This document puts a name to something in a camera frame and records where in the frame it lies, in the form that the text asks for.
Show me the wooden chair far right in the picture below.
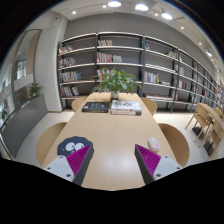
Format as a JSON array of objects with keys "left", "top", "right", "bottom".
[{"left": 141, "top": 97, "right": 157, "bottom": 115}]

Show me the large dark metal bookshelf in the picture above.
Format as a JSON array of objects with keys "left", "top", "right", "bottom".
[{"left": 57, "top": 32, "right": 224, "bottom": 112}]

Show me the wooden side table right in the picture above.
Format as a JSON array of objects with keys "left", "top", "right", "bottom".
[{"left": 199, "top": 103, "right": 224, "bottom": 130}]

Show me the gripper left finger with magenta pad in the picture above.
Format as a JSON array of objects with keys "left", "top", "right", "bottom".
[{"left": 44, "top": 145, "right": 94, "bottom": 186}]

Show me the green potted plant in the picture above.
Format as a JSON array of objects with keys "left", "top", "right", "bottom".
[{"left": 91, "top": 68, "right": 142, "bottom": 100}]

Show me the small potted plant left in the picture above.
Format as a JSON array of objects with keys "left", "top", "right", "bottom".
[{"left": 29, "top": 83, "right": 42, "bottom": 98}]

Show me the white book stack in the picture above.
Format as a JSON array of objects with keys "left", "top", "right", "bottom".
[{"left": 111, "top": 100, "right": 142, "bottom": 116}]

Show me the wooden chair at side table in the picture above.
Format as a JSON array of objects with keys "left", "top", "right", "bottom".
[{"left": 189, "top": 103, "right": 212, "bottom": 141}]

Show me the dark cartoon face mouse pad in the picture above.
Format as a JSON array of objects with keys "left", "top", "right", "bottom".
[{"left": 57, "top": 136, "right": 94, "bottom": 156}]

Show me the wooden chair near left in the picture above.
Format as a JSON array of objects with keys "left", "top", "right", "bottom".
[{"left": 36, "top": 122, "right": 66, "bottom": 165}]

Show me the wooden chair far left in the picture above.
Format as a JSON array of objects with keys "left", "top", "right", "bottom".
[{"left": 71, "top": 96, "right": 86, "bottom": 111}]

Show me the black book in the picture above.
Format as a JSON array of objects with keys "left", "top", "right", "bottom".
[{"left": 82, "top": 102, "right": 109, "bottom": 113}]

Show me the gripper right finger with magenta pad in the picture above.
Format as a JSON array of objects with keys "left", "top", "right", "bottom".
[{"left": 134, "top": 144, "right": 182, "bottom": 184}]

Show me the wooden chair near right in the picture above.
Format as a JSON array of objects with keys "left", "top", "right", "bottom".
[{"left": 159, "top": 123, "right": 190, "bottom": 167}]

